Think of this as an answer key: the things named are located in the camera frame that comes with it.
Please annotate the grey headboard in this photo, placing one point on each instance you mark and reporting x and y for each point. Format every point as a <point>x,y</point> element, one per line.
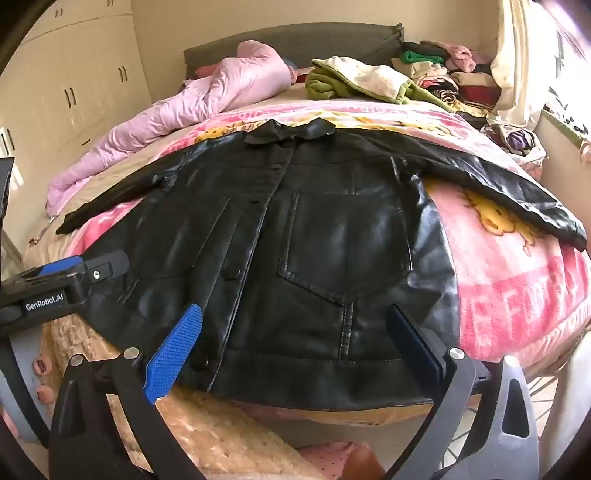
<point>323,44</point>

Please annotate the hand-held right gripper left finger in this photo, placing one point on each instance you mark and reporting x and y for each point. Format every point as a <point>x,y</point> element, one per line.
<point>173,350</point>

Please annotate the pink pillow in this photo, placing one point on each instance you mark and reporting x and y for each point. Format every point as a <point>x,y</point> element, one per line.
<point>207,71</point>

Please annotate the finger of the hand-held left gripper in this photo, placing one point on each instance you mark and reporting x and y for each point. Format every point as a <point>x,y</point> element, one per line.
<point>60,266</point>
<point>108,270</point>

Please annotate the pink printed blanket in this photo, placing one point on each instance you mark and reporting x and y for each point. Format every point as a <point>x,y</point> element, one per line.
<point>508,286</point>

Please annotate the plastic bag of clothes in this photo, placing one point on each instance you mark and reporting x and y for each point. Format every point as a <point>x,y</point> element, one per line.
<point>517,141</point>

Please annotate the white wardrobe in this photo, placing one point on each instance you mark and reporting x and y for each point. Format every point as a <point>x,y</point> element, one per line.
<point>69,83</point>

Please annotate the person's left hand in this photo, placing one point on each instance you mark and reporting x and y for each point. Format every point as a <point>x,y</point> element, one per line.
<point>45,392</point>

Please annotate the green and cream fleece garment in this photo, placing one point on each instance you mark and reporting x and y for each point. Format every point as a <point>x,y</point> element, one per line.
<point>364,78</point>

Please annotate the pile of folded clothes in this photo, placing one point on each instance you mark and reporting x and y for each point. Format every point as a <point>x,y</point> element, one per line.
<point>443,74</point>

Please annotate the black leather jacket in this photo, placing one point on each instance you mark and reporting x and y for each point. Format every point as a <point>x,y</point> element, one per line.
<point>300,240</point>

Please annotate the cream curtain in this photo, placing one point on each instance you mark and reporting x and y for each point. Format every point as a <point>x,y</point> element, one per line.
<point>517,60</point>

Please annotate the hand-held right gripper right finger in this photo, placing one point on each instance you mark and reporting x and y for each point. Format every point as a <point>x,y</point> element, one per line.
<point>415,344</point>

